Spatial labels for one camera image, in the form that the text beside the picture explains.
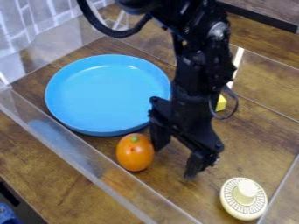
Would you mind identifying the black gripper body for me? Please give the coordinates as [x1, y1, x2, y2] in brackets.
[148, 84, 224, 154]

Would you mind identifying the black corrugated cable conduit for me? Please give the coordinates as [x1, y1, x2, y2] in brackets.
[74, 0, 153, 39]

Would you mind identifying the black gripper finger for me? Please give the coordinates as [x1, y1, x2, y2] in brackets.
[149, 117, 170, 151]
[182, 151, 220, 179]

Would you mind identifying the black cable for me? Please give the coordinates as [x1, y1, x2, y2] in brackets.
[208, 84, 238, 121]

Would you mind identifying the cream round lid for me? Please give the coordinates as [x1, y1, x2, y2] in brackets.
[218, 177, 266, 221]

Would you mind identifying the blue round tray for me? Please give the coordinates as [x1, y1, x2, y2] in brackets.
[43, 54, 170, 137]

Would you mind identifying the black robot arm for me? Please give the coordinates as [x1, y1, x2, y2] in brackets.
[115, 0, 236, 179]

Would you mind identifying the clear acrylic enclosure wall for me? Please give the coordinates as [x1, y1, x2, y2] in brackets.
[0, 0, 299, 224]

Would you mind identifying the yellow butter box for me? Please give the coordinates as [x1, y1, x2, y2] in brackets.
[214, 95, 226, 112]

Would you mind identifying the orange ball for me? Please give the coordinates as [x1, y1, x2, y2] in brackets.
[115, 133, 154, 172]

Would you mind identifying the blue object at corner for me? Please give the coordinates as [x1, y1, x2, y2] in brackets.
[0, 203, 19, 224]

